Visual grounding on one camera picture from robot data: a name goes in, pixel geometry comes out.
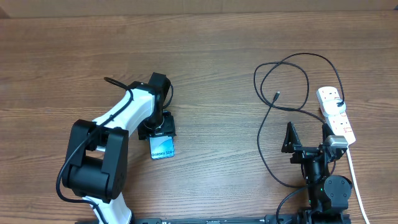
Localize Samsung Galaxy smartphone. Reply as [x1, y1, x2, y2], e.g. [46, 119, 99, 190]
[149, 136, 175, 160]

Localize black USB charging cable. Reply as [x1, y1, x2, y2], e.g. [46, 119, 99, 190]
[253, 52, 345, 189]

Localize cardboard backdrop panel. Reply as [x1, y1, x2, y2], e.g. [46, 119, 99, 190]
[1, 0, 397, 19]

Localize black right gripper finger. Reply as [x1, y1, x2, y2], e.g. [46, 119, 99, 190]
[282, 122, 302, 147]
[322, 123, 335, 145]

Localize white charger plug adapter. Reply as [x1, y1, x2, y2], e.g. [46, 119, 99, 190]
[320, 99, 346, 117]

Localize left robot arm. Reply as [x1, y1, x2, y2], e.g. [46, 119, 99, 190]
[55, 73, 176, 223]

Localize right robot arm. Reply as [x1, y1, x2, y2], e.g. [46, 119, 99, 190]
[275, 122, 353, 223]

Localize white power strip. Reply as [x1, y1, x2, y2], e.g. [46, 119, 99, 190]
[316, 86, 356, 145]

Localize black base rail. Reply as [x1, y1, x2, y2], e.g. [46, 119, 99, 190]
[74, 214, 352, 224]

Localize white power strip cord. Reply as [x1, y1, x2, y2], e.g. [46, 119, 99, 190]
[346, 147, 370, 224]

